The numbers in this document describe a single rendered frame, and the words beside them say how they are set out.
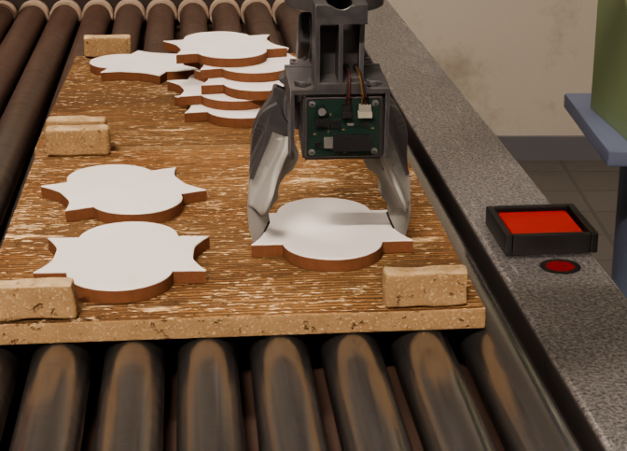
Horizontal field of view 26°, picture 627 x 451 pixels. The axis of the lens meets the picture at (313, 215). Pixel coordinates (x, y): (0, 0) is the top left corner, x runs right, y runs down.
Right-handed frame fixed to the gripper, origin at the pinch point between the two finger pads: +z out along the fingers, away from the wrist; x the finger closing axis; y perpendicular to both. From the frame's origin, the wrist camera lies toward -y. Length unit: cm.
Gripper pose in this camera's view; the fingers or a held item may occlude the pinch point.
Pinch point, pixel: (327, 231)
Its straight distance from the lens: 106.4
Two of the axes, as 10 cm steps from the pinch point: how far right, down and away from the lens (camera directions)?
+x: 10.0, -0.2, 0.8
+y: 0.9, 3.8, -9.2
